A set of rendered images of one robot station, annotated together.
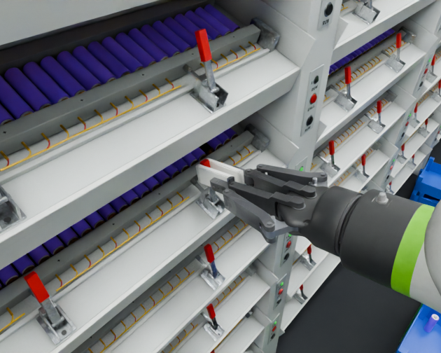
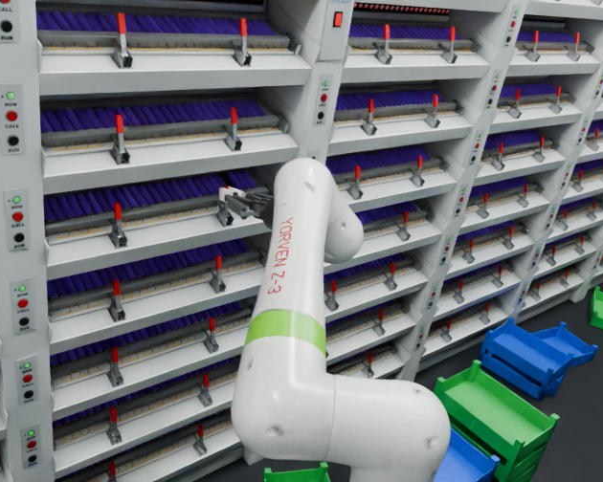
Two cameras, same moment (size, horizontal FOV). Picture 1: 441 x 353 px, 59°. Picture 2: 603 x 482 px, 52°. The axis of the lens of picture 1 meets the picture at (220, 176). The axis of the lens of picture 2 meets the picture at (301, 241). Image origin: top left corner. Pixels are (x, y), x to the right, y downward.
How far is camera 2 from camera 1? 0.94 m
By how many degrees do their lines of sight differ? 13
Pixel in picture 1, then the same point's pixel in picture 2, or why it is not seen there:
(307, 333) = not seen: hidden behind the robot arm
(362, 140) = (385, 241)
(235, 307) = (234, 339)
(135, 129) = (188, 147)
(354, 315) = not seen: hidden behind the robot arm
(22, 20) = (156, 84)
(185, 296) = (193, 290)
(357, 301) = not seen: hidden behind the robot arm
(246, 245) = (250, 276)
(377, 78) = (395, 186)
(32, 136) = (139, 135)
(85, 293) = (136, 233)
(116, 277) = (155, 233)
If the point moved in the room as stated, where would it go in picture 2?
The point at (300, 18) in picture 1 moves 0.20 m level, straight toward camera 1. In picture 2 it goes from (301, 116) to (268, 137)
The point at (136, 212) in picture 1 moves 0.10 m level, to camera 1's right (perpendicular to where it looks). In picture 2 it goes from (176, 205) to (218, 213)
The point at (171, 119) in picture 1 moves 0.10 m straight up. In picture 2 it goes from (208, 148) to (212, 103)
